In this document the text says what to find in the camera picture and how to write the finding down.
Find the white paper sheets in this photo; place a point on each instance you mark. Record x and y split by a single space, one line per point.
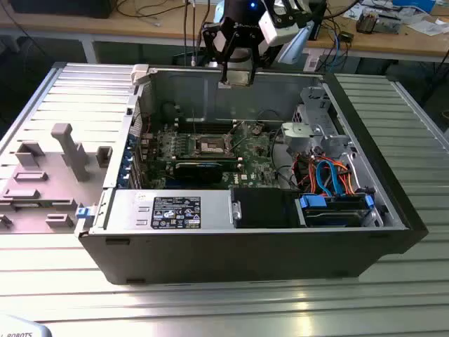
426 28

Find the dark cooler block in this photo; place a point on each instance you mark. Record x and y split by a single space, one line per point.
366 24

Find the blue cardboard box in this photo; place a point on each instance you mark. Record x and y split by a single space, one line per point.
414 4

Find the silver power supply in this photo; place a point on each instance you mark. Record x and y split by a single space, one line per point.
126 210

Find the white printed tag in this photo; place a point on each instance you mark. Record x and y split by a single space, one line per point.
312 63

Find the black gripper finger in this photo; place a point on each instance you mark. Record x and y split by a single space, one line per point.
224 72
253 72

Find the grey metal device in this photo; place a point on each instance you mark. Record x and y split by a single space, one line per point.
389 24

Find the coin cell battery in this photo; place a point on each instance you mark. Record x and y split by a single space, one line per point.
258 129

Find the silver metal bracket box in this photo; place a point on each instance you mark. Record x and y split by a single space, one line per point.
296 137

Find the white plastic case latch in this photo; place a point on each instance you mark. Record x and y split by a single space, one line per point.
139 73

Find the grey parts rack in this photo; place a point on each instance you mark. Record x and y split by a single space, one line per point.
73 158

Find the CPU socket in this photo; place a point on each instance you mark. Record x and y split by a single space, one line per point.
210 144

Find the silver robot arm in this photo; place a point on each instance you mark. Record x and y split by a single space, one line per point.
298 45

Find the white printed card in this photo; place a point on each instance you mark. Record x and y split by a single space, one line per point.
351 11

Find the silver metal latch plate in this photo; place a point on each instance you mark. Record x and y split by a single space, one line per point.
236 210

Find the blue plastic clip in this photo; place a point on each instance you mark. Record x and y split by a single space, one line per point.
82 213

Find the black computer box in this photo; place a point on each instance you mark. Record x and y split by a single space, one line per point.
59 7

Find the small black adapter box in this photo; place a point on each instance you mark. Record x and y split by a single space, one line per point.
347 36

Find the black PC case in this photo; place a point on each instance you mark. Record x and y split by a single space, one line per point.
210 256

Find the silver perforated drive cage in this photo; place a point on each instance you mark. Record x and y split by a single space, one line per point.
310 94

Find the thin metal locking lever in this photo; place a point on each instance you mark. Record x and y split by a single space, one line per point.
193 121

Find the green motherboard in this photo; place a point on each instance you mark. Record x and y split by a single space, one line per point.
252 158

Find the blue slot retainer tab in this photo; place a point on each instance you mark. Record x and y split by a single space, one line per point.
131 139
122 174
127 156

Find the hard disk blue carrier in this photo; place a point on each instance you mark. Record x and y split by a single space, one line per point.
333 219

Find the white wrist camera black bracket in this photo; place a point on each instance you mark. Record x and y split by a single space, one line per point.
277 33

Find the silver CPU plate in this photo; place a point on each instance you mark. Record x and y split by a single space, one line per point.
240 84

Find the wooden desk white frame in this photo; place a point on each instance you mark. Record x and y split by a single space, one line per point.
140 24
386 44

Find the black graphics card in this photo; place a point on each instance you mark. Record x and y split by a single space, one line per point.
198 172

